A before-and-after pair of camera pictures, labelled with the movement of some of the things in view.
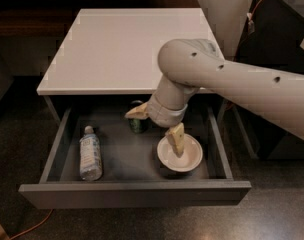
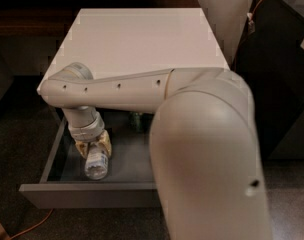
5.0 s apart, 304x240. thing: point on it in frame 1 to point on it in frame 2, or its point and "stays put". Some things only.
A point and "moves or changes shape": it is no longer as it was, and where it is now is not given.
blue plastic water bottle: x=91 y=155 moves or changes shape
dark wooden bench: x=53 y=17 stays put
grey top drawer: x=104 y=158 stays put
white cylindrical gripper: x=164 y=116 to x=88 y=131
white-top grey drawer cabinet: x=116 y=51 stays put
